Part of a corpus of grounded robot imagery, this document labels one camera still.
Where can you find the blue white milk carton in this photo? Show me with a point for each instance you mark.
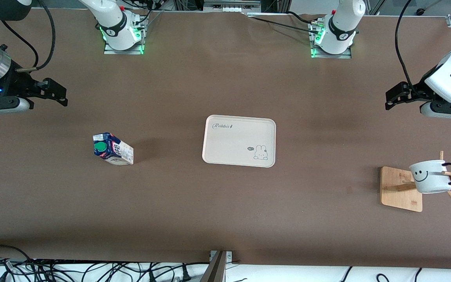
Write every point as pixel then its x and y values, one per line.
pixel 112 150

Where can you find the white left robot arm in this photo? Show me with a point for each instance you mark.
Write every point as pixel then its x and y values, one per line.
pixel 343 19

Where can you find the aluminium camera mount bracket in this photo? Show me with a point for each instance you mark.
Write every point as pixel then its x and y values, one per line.
pixel 215 270

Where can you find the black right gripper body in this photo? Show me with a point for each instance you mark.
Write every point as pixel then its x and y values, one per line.
pixel 16 83

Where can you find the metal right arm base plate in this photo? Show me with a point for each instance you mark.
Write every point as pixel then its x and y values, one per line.
pixel 123 51

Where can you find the cream rabbit print tray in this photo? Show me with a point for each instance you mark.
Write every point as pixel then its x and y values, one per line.
pixel 237 141

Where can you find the white control box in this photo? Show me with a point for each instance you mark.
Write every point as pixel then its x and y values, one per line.
pixel 231 7

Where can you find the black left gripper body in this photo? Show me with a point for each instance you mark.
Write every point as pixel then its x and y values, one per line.
pixel 419 89

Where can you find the small black knob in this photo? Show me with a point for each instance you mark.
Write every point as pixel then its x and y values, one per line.
pixel 421 11

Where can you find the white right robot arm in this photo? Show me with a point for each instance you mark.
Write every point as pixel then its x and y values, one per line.
pixel 114 19

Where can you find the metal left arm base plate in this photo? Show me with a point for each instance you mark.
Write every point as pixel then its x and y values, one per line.
pixel 331 56

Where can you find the white smiley face cup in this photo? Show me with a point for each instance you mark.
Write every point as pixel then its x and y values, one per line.
pixel 429 178

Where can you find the wooden mug stand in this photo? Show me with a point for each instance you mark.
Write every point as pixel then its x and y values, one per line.
pixel 399 196

